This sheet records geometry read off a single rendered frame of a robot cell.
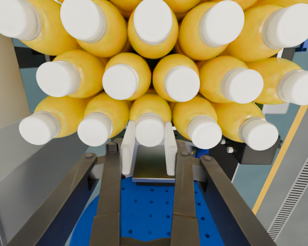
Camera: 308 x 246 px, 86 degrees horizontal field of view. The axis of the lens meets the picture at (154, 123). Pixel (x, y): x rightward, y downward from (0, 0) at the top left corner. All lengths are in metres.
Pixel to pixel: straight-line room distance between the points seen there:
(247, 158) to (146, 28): 0.31
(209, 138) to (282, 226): 2.40
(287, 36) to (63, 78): 0.24
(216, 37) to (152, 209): 0.29
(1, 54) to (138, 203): 0.33
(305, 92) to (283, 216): 2.26
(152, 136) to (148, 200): 0.18
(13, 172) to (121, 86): 0.59
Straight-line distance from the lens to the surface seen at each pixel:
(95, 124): 0.21
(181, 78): 0.19
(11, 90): 0.35
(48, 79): 0.22
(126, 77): 0.19
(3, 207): 0.75
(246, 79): 0.22
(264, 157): 0.41
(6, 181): 0.71
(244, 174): 1.86
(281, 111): 0.57
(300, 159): 2.06
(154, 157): 0.37
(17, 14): 0.23
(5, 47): 0.35
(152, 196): 0.37
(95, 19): 0.20
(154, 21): 0.19
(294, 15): 0.24
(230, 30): 0.21
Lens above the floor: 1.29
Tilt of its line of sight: 69 degrees down
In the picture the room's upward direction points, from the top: 179 degrees clockwise
